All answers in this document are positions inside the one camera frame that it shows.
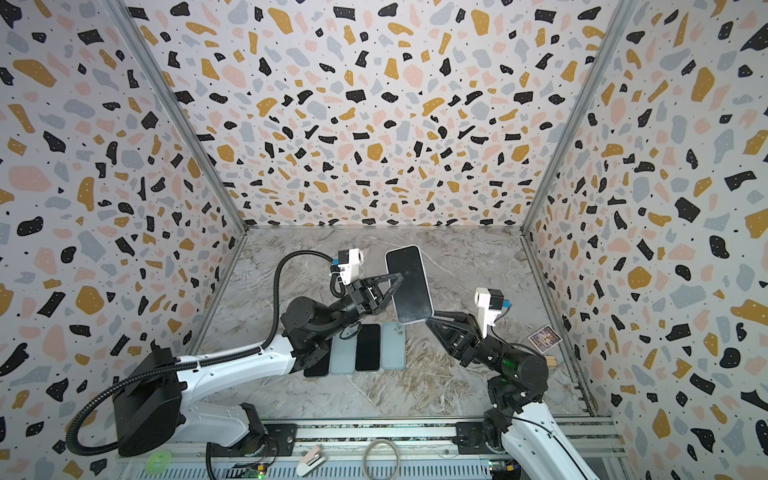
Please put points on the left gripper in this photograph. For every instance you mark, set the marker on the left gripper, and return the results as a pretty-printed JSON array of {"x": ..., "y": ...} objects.
[{"x": 364, "y": 297}]

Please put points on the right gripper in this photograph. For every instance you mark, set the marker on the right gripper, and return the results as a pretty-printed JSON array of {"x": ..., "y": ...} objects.
[{"x": 463, "y": 334}]

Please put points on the black phone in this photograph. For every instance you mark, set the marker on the black phone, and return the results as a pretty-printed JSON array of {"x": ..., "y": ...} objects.
[
  {"x": 368, "y": 348},
  {"x": 412, "y": 299}
]

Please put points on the light blue case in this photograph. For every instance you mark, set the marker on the light blue case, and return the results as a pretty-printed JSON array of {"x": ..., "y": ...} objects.
[{"x": 343, "y": 356}]

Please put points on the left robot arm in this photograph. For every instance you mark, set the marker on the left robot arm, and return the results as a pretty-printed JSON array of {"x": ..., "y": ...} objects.
[{"x": 165, "y": 400}]

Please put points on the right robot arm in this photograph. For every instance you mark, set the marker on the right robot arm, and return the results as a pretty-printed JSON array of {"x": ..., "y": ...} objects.
[{"x": 542, "y": 452}]

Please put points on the colourful printed card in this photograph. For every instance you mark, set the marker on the colourful printed card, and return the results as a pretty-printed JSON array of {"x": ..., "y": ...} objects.
[{"x": 544, "y": 339}]

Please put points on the white pink small device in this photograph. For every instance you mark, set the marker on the white pink small device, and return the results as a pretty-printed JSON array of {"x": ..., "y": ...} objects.
[{"x": 311, "y": 461}]

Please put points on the green tape roll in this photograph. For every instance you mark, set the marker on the green tape roll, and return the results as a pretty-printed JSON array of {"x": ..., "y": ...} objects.
[{"x": 157, "y": 463}]

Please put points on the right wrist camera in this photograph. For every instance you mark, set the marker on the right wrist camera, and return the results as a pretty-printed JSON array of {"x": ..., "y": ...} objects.
[{"x": 491, "y": 304}]

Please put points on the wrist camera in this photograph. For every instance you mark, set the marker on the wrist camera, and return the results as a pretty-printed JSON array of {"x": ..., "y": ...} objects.
[
  {"x": 491, "y": 304},
  {"x": 347, "y": 265}
]

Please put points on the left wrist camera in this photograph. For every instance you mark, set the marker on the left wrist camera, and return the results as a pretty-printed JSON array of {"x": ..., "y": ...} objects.
[{"x": 347, "y": 265}]

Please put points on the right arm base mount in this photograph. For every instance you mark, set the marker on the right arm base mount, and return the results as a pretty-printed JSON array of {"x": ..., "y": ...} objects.
[{"x": 480, "y": 438}]

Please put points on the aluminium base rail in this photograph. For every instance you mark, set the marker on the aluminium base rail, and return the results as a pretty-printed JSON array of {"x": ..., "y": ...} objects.
[{"x": 407, "y": 448}]

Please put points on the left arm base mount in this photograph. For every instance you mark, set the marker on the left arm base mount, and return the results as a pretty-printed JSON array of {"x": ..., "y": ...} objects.
[{"x": 278, "y": 440}]

